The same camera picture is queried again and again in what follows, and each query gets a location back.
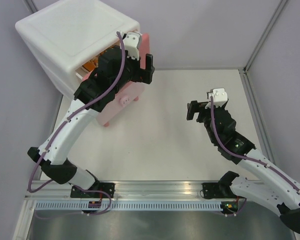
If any light pink drawer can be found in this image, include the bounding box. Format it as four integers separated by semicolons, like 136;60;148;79
96;81;145;127

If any dark pink drawer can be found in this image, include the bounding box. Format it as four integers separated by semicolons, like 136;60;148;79
75;33;150;81

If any orange sneaker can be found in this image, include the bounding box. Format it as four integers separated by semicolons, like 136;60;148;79
82;59;98;73
99;45;115;56

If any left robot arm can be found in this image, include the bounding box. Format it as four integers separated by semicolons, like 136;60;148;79
27;46;155;198

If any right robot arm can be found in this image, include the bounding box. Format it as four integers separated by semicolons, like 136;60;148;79
186;100;300;234

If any white plastic shoe cabinet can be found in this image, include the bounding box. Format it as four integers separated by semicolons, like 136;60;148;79
15;0;140;99

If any pink pig drawer knob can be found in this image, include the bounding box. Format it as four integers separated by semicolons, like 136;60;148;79
119;95;131;108

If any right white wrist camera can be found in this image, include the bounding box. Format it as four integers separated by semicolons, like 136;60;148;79
205;88;229;109

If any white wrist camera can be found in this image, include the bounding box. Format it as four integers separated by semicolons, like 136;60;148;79
205;88;229;109
120;31;142;61

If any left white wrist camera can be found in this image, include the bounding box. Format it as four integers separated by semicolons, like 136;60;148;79
120;31;142;61

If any aluminium corner frame post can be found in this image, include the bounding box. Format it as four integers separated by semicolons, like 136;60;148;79
242;0;291;73

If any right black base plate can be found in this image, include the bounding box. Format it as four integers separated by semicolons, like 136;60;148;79
201;182;224;200

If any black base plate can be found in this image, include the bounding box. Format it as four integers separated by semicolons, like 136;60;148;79
201;182;224;200
70;182;115;199

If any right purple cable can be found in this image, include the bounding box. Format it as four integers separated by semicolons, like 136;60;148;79
209;96;300;217

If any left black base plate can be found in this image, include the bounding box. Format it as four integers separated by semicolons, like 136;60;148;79
70;182;115;199

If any aluminium mounting rail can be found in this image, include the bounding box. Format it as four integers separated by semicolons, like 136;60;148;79
26;181;217;200

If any white slotted cable duct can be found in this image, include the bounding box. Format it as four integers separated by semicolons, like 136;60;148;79
35;200;223;212

